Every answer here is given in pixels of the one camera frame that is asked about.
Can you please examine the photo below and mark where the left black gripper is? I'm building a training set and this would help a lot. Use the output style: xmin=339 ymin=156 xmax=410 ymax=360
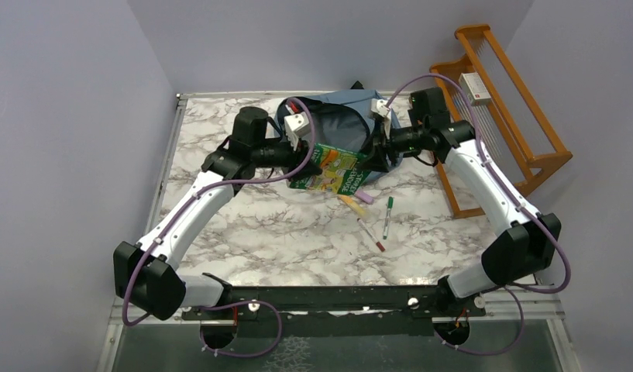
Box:
xmin=251 ymin=130 xmax=322 ymax=181

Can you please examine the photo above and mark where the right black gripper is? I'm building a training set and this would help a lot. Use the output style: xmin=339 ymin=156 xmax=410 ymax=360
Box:
xmin=356 ymin=119 xmax=428 ymax=174

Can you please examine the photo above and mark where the blue student backpack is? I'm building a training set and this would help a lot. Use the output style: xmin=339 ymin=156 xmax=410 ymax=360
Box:
xmin=299 ymin=82 xmax=405 ymax=185

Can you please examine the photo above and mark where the green treehouse book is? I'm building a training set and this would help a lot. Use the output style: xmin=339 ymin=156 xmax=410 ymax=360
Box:
xmin=287 ymin=143 xmax=371 ymax=196

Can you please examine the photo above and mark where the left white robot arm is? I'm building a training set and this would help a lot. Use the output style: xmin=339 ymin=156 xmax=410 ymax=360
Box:
xmin=113 ymin=98 xmax=315 ymax=326

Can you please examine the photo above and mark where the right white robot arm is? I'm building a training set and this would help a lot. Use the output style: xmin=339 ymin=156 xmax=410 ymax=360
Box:
xmin=361 ymin=88 xmax=561 ymax=315

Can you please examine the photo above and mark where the small white box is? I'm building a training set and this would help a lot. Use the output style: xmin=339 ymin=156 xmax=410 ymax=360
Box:
xmin=459 ymin=72 xmax=492 ymax=106

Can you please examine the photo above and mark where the green marker pen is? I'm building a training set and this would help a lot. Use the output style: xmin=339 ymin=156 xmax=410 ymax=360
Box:
xmin=383 ymin=196 xmax=394 ymax=239

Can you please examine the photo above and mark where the pink highlighter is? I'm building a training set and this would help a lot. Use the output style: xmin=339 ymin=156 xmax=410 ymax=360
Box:
xmin=354 ymin=190 xmax=374 ymax=205

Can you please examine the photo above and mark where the orange wooden rack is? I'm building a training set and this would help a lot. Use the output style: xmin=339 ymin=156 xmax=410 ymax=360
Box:
xmin=430 ymin=24 xmax=573 ymax=196

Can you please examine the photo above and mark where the yellow orange highlighter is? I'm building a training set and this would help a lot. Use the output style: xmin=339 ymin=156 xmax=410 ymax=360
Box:
xmin=337 ymin=195 xmax=368 ymax=219

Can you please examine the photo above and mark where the red marker pen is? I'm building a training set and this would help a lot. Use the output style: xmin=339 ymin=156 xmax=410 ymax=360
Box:
xmin=356 ymin=218 xmax=386 ymax=252

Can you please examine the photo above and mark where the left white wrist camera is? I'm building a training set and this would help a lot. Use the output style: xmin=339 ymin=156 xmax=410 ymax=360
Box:
xmin=284 ymin=112 xmax=311 ymax=150

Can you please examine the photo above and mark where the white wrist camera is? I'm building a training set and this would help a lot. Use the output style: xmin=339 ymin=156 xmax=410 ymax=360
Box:
xmin=370 ymin=98 xmax=392 ymax=122
xmin=284 ymin=112 xmax=311 ymax=150

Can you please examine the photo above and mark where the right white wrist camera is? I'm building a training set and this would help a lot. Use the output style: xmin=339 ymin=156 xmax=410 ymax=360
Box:
xmin=370 ymin=98 xmax=392 ymax=122

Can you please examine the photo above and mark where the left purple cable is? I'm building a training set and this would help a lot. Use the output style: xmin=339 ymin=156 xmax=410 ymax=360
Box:
xmin=122 ymin=97 xmax=317 ymax=360

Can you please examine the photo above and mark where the purple cable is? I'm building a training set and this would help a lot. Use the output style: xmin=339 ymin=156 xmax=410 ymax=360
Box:
xmin=122 ymin=97 xmax=317 ymax=360
xmin=385 ymin=73 xmax=573 ymax=357

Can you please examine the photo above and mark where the black metal base rail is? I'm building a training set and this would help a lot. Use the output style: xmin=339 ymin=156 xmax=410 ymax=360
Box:
xmin=181 ymin=285 xmax=486 ymax=338

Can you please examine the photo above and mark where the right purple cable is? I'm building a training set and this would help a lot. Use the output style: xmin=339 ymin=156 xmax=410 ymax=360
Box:
xmin=385 ymin=73 xmax=573 ymax=357

